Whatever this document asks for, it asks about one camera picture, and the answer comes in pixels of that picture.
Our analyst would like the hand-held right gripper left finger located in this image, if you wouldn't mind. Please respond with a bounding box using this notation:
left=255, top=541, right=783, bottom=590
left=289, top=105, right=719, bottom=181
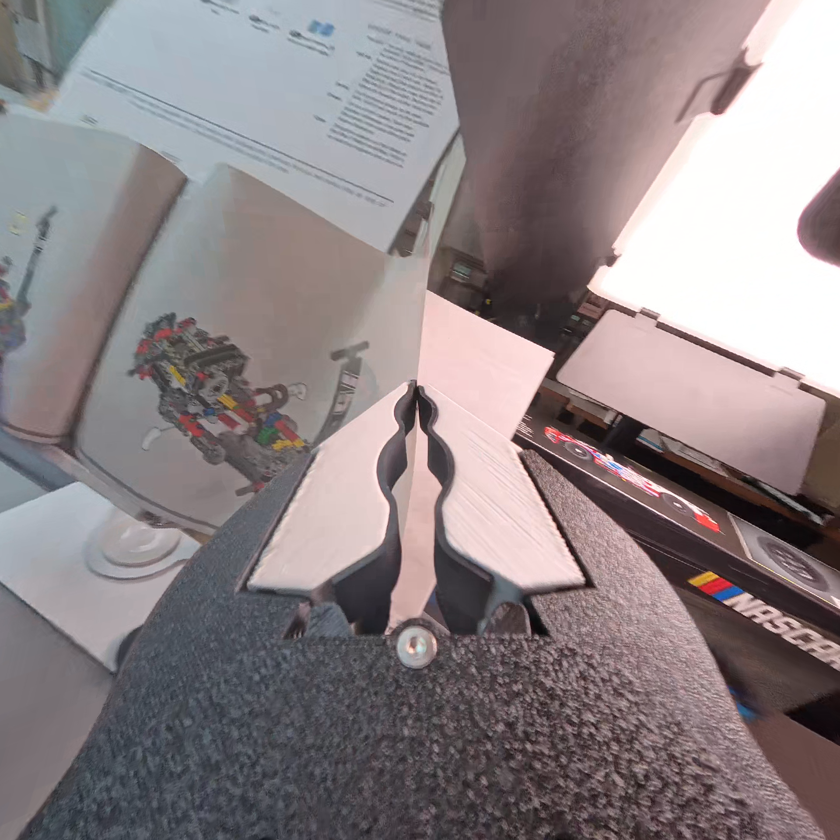
left=247, top=381, right=421, bottom=636

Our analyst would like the printed white paper sheet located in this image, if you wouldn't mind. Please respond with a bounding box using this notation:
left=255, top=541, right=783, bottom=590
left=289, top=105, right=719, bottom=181
left=49, top=0, right=462, bottom=255

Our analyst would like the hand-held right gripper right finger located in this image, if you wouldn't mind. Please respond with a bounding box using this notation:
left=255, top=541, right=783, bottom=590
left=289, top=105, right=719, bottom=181
left=417, top=385, right=587, bottom=635

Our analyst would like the brick model instruction booklet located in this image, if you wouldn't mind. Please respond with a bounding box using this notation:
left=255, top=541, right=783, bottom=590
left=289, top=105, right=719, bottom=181
left=0, top=115, right=557, bottom=621

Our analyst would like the white book stand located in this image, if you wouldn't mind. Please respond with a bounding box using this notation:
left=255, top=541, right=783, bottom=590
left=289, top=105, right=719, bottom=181
left=0, top=482, right=204, bottom=673

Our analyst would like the grey desk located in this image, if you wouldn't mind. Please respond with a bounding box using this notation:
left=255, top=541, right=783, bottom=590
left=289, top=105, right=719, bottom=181
left=0, top=453, right=142, bottom=840

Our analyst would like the black toy car box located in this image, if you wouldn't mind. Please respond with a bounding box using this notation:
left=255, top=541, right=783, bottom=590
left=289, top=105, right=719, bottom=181
left=515, top=407, right=840, bottom=723

